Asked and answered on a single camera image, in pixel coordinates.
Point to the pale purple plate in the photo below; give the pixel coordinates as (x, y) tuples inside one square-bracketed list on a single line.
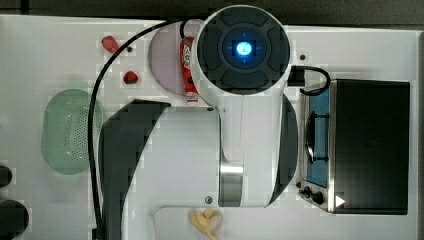
[(164, 58)]

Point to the red ketchup bottle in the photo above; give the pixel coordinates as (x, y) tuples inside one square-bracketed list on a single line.
[(190, 89)]

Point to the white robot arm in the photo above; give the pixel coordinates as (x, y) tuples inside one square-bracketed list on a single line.
[(236, 147)]

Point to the dark grey cylinder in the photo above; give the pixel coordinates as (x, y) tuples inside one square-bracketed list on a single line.
[(6, 176), (14, 219)]

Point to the peeled banana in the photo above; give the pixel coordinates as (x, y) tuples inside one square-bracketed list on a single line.
[(207, 222)]

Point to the small red strawberry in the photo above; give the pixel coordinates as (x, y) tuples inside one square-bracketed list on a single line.
[(130, 78)]

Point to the green perforated colander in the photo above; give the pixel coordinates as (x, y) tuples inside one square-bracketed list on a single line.
[(64, 144)]

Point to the large red strawberry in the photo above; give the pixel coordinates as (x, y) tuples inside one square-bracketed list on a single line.
[(110, 44)]

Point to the black toaster oven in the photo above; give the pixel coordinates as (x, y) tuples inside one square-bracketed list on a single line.
[(356, 148)]

